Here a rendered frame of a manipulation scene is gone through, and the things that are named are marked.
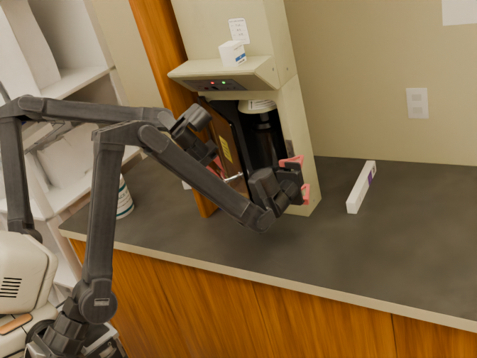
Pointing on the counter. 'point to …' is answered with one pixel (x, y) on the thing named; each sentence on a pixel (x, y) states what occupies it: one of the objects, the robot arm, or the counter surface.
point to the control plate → (214, 84)
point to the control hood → (269, 67)
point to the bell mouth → (248, 106)
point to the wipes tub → (125, 204)
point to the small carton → (232, 53)
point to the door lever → (227, 176)
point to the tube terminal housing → (277, 8)
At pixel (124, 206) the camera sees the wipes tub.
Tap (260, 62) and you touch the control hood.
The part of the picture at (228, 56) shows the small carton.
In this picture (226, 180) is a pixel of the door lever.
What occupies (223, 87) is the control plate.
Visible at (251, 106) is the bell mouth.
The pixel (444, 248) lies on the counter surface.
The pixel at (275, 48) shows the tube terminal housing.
